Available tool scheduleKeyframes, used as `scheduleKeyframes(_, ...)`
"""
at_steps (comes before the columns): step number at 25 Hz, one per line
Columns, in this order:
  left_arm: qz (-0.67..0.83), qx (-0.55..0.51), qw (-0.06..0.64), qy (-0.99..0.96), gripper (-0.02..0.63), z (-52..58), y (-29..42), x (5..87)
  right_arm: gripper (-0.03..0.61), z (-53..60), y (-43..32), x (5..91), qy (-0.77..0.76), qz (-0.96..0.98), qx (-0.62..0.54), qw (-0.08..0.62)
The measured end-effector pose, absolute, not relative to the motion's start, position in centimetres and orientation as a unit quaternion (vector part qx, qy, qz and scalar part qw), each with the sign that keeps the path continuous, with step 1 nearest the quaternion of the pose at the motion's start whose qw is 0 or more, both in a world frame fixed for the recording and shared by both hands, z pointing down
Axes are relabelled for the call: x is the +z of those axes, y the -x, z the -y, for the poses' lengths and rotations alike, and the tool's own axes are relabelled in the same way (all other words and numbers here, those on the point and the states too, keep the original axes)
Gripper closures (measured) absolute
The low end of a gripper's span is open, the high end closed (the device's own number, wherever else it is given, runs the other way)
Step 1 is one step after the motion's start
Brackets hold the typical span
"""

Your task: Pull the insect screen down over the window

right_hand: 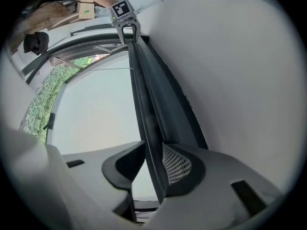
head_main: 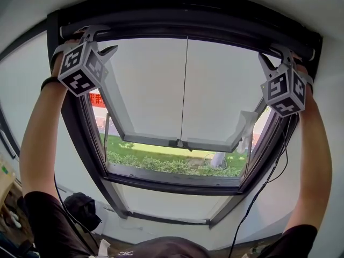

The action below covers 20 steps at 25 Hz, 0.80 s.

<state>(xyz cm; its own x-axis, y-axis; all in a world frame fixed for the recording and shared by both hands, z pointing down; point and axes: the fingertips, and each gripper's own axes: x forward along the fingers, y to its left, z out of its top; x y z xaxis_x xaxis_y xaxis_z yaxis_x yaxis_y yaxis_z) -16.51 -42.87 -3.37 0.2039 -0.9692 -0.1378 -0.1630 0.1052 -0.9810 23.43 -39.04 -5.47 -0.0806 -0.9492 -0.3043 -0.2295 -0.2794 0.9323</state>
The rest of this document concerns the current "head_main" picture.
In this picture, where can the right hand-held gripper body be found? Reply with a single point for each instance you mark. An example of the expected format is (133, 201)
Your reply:
(285, 93)

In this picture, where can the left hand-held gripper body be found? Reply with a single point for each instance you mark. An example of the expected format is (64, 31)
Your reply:
(80, 71)

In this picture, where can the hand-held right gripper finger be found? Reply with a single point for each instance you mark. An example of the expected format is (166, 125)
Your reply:
(267, 66)
(285, 54)

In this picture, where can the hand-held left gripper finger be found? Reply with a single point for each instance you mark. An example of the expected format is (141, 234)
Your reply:
(94, 32)
(107, 54)

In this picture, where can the black framed window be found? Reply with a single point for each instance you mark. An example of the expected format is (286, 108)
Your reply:
(88, 149)

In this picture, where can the black roll-up insect screen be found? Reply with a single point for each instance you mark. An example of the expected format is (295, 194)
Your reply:
(188, 34)

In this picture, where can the person's right forearm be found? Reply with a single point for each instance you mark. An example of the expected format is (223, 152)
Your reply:
(311, 157)

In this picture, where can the person's left forearm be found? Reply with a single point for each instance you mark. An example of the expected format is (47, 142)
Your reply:
(40, 133)

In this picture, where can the grey open window sash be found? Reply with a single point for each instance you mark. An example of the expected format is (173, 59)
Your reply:
(150, 95)

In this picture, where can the metal window stay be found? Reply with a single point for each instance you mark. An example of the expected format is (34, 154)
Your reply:
(250, 152)
(106, 138)

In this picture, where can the person's right hand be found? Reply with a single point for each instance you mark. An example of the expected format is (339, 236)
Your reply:
(299, 64)

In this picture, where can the person's left hand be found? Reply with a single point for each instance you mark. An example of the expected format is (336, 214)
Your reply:
(74, 41)

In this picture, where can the red banner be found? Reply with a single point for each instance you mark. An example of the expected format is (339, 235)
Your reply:
(96, 99)

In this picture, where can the black wristband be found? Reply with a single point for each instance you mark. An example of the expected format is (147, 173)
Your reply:
(49, 81)

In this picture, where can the white tree trunk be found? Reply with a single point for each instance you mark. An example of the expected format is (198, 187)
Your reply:
(217, 160)

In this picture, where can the green shrub hedge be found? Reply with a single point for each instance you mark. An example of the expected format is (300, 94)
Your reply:
(166, 165)

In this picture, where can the wooden furniture piece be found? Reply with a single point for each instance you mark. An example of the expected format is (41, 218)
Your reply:
(6, 179)

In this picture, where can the black cap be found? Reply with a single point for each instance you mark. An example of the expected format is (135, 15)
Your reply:
(82, 208)

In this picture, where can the person's black shirt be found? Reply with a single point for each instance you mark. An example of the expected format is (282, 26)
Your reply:
(51, 224)

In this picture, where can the white paper strip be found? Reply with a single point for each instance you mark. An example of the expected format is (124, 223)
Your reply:
(103, 249)

